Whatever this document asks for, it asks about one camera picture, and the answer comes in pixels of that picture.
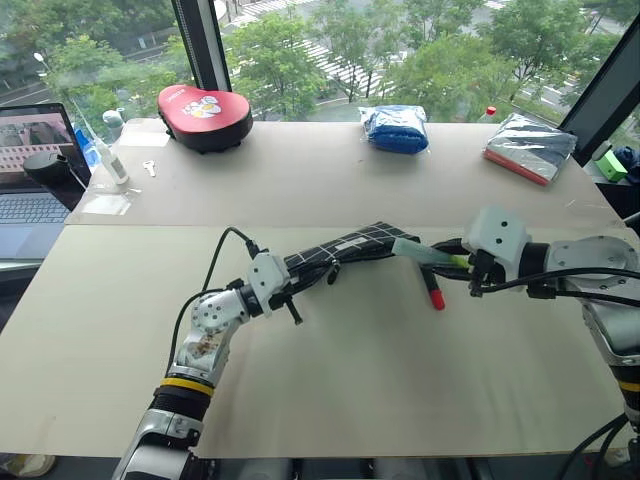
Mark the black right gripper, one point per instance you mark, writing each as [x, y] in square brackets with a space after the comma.
[487, 277]

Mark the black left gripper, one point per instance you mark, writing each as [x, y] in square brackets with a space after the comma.
[286, 300]

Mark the green highlighter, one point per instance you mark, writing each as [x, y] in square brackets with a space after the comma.
[420, 251]

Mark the black grid pouch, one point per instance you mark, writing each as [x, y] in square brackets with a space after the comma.
[370, 240]

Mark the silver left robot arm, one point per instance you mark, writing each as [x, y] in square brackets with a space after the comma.
[210, 315]

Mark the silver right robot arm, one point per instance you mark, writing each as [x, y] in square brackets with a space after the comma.
[590, 255]

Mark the red marker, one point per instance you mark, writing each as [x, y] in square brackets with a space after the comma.
[434, 292]

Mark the grey cloth in plastic bag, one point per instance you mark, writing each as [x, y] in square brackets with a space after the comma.
[532, 147]

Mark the blue cloth in plastic bag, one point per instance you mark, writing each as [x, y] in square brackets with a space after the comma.
[397, 130]

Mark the clear bottle with red cap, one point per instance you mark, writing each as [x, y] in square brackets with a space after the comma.
[487, 115]

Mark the green box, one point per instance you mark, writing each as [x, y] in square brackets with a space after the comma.
[611, 167]

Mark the red black boxing pad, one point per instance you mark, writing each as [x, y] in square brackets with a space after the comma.
[205, 117]

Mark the silver key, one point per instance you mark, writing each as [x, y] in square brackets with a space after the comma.
[149, 168]

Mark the dark blue fabric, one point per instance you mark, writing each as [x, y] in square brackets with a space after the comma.
[631, 162]

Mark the clear flat plastic bag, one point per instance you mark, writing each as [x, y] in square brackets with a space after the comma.
[107, 204]

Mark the small white squeeze bottle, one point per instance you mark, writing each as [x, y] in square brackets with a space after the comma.
[114, 167]

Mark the grey green bottle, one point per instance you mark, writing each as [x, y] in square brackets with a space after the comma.
[113, 122]

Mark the black round device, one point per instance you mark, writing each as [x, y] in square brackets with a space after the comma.
[45, 169]

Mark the open laptop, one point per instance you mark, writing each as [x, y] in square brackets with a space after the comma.
[30, 200]

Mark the white shoe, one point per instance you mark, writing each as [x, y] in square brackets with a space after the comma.
[25, 465]

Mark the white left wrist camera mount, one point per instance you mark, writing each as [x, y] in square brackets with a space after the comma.
[267, 280]

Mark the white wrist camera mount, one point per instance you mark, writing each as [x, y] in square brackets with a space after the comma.
[267, 280]
[495, 237]

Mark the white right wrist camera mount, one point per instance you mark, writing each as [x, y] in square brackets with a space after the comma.
[495, 237]

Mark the black slanted window frame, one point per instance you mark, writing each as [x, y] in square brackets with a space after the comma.
[602, 95]

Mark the black window frame post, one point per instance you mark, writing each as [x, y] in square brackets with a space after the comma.
[202, 45]

